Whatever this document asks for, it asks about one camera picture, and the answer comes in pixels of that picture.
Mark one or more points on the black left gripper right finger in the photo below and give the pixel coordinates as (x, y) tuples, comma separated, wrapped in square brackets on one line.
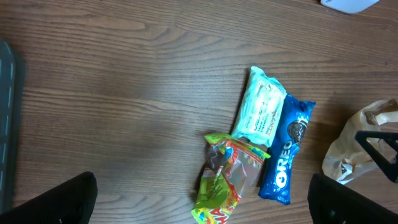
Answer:
[(330, 202)]

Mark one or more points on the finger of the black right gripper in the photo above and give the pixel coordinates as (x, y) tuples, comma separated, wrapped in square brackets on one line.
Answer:
[(388, 168)]

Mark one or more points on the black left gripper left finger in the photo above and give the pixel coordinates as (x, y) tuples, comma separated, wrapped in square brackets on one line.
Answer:
[(71, 202)]

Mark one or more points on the beige paper snack bag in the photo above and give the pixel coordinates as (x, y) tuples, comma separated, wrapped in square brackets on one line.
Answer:
[(346, 159)]

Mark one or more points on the blue Oreo cookie pack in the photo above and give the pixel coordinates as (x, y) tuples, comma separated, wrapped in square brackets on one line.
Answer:
[(276, 180)]

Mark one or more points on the green gummy candy bag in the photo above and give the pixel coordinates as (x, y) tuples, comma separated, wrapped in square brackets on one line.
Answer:
[(233, 166)]

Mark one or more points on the grey plastic mesh basket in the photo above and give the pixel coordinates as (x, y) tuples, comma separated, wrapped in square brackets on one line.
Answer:
[(7, 92)]

